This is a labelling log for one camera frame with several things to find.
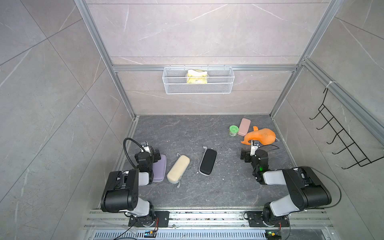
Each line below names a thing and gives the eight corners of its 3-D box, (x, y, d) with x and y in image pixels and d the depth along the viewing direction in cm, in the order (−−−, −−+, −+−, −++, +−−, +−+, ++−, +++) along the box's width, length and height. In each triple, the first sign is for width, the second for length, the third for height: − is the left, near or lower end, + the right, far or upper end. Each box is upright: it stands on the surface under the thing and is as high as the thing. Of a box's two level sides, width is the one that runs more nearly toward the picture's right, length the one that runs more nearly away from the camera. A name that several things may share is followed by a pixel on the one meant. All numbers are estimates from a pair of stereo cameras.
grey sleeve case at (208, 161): (197, 173, 91) (197, 171, 88) (203, 148, 103) (203, 146, 100) (212, 177, 90) (213, 174, 87) (217, 151, 101) (217, 149, 98)
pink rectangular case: (236, 134, 110) (237, 131, 107) (241, 120, 119) (242, 117, 116) (246, 137, 108) (247, 134, 105) (250, 122, 117) (251, 120, 115)
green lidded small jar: (229, 136, 109) (230, 131, 105) (227, 129, 113) (229, 125, 109) (238, 136, 109) (239, 131, 105) (236, 129, 113) (238, 125, 109)
